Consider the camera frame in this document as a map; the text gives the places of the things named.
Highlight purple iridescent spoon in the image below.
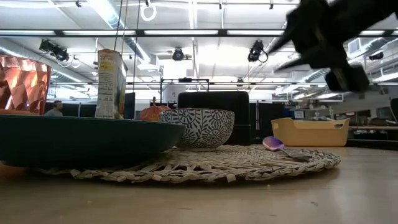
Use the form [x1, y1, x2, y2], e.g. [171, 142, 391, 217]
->
[262, 136, 313, 162]

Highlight white bowl with black pattern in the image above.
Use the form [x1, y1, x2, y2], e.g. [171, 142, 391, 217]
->
[159, 108, 236, 152]

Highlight red yellow apple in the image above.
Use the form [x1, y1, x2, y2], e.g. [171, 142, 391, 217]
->
[139, 96, 172, 122]

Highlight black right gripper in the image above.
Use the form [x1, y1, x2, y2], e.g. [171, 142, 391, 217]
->
[268, 0, 349, 72]

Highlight round woven straw placemat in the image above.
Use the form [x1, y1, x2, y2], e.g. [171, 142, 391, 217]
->
[69, 143, 341, 184]

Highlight copper faceted cup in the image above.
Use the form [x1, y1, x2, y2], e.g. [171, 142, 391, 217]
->
[0, 54, 53, 116]

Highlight wooden background desk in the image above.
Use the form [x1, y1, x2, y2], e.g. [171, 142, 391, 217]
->
[348, 125, 398, 131]

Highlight white hanging ring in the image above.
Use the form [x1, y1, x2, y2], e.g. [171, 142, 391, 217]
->
[140, 0, 157, 22]

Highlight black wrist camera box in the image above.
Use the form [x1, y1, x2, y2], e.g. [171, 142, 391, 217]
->
[324, 64, 371, 93]

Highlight black chair back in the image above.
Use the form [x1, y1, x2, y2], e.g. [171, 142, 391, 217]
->
[177, 90, 251, 146]

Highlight person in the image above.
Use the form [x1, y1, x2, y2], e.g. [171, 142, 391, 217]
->
[44, 100, 65, 117]

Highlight silver ceiling duct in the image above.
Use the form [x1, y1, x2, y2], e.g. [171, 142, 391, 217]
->
[88, 0, 163, 72]

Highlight round black ceiling camera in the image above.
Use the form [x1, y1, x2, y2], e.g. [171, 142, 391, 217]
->
[172, 48, 185, 62]

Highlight white looped ceiling cable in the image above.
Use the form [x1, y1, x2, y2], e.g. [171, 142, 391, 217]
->
[57, 55, 81, 69]

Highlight white cylindrical tank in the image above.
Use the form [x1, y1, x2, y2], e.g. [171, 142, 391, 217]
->
[162, 84, 187, 105]

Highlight yellow plastic bin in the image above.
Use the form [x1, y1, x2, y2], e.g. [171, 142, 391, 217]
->
[271, 118, 351, 147]

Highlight green yellow cereal box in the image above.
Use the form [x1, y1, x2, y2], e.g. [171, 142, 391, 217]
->
[95, 48, 129, 120]

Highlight black partition panels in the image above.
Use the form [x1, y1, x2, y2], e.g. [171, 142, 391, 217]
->
[45, 102, 98, 118]

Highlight dark green plate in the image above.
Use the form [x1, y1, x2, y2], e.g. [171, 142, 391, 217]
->
[0, 114, 186, 168]

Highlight black ceiling camera with cable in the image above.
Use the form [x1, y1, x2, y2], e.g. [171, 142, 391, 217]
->
[247, 39, 269, 63]

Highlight black computer monitor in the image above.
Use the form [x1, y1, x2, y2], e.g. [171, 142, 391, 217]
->
[124, 92, 136, 120]

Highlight thin black hanging cable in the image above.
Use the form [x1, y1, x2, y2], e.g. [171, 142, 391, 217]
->
[113, 0, 123, 51]
[132, 0, 141, 119]

